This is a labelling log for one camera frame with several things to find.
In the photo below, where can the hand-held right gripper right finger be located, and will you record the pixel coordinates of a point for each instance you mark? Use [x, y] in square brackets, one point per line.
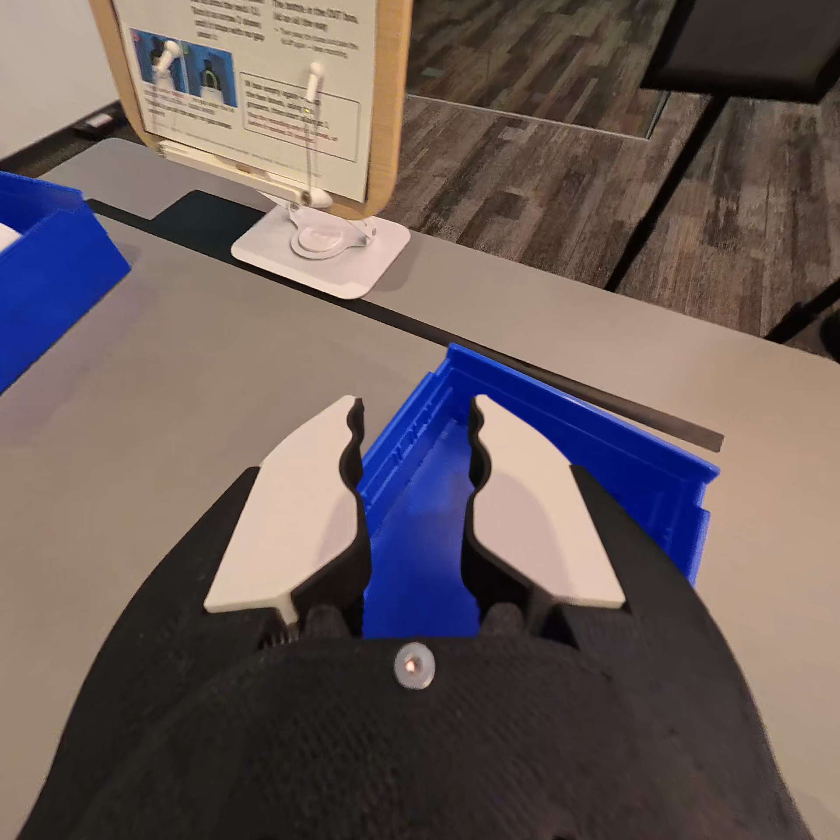
[544, 525]

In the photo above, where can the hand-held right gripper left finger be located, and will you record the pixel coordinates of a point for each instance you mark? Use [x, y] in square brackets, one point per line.
[295, 525]

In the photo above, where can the blue plastic bin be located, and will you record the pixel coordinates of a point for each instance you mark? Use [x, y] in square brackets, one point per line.
[52, 282]
[420, 525]

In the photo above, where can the black rectangular table pad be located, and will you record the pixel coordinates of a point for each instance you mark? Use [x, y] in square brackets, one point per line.
[197, 223]

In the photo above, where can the instruction board on white stand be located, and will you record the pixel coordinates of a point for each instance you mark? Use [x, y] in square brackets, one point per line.
[387, 98]

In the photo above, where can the printed instruction sheet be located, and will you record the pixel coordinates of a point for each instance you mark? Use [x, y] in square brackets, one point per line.
[262, 65]

